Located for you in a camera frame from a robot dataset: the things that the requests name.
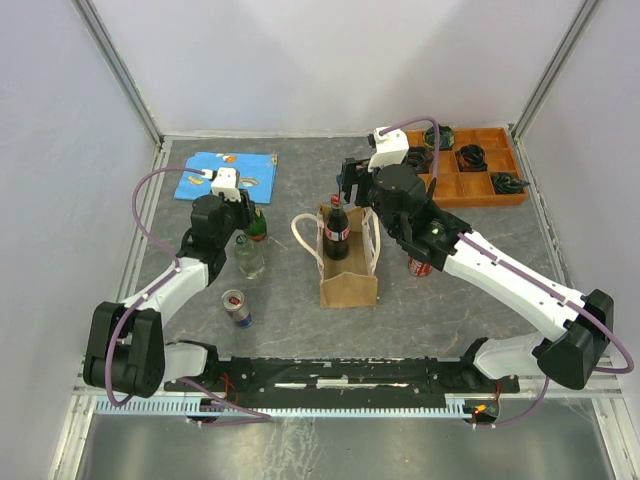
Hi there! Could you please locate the green glass bottle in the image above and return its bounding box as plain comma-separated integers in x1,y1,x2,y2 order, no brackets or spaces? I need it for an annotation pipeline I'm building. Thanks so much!
243,208,267,242

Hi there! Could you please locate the clear glass bottle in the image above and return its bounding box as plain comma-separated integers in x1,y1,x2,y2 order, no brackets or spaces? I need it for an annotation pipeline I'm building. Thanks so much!
234,234,265,279

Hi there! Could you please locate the glass cola bottle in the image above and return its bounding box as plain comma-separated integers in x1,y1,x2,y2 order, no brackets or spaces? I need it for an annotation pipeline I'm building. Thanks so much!
324,194,350,261

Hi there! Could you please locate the red cola can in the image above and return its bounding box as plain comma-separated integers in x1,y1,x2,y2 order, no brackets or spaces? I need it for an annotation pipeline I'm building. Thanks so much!
408,257,432,277

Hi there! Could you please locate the silver blue energy can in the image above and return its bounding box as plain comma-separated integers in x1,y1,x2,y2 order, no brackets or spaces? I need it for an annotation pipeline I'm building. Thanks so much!
222,290,252,328

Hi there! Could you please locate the watermelon canvas tote bag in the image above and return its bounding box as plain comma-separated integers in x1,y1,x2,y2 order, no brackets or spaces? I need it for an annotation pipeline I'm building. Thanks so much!
290,204,381,308

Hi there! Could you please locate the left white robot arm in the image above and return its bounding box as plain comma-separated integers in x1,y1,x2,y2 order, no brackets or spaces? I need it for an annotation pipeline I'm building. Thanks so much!
83,189,255,406

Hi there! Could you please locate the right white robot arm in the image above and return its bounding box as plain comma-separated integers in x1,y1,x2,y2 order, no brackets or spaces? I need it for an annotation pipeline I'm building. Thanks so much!
337,159,614,391

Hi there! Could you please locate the blue patterned cloth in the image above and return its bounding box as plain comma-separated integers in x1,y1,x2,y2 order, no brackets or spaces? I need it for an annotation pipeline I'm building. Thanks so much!
174,152,277,205

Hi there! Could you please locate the wooden compartment tray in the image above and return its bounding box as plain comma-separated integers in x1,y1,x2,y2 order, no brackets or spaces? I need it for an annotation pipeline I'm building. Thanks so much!
434,127,527,209

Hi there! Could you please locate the green blue rolled tie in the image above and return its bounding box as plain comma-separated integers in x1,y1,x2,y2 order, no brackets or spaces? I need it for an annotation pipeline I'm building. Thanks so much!
423,125,455,151

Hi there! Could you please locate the orange floral rolled tie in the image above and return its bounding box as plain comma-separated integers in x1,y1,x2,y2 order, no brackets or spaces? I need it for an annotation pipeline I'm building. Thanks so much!
455,144,488,172

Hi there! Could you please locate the green floral rolled tie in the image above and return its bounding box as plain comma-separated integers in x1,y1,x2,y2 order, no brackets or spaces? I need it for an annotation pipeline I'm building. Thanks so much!
491,172,530,195

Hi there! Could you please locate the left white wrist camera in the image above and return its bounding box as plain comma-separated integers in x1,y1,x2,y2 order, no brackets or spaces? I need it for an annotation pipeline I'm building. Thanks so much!
211,167,241,203

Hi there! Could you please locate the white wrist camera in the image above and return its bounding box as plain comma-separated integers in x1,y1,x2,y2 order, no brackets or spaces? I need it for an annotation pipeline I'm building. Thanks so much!
368,127,409,172
211,167,241,203

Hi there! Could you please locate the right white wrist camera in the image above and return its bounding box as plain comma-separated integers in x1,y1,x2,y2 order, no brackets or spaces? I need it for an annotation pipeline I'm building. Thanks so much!
368,127,409,172

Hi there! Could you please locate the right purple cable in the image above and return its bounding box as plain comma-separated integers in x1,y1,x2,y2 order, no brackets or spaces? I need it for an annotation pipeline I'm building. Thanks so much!
379,116,635,429

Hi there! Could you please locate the purple cable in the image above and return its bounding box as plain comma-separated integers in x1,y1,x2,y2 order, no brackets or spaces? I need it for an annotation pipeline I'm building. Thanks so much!
379,116,635,429
106,167,274,429

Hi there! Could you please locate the right aluminium frame post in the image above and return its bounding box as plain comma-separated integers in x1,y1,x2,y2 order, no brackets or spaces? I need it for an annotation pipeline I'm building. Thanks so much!
509,0,604,146

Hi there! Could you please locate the aluminium frame post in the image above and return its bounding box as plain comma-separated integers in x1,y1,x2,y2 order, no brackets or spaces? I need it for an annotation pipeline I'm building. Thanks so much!
509,0,604,146
69,0,164,151

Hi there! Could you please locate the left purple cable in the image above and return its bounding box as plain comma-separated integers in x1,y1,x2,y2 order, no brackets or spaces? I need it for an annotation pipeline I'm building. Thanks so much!
106,167,274,429

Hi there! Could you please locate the left aluminium frame post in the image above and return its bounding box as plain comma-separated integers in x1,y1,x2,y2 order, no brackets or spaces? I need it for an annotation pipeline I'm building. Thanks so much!
69,0,164,151

